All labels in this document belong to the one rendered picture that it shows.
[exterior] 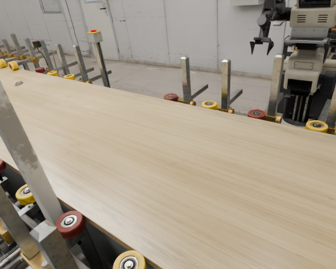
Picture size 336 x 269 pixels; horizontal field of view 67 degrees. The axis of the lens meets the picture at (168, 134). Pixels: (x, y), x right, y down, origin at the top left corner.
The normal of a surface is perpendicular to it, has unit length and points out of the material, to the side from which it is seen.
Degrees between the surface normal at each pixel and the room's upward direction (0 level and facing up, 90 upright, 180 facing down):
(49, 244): 90
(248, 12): 90
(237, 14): 90
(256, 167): 0
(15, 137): 90
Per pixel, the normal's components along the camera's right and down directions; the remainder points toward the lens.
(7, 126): 0.80, 0.25
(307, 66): -0.57, 0.59
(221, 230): -0.11, -0.84
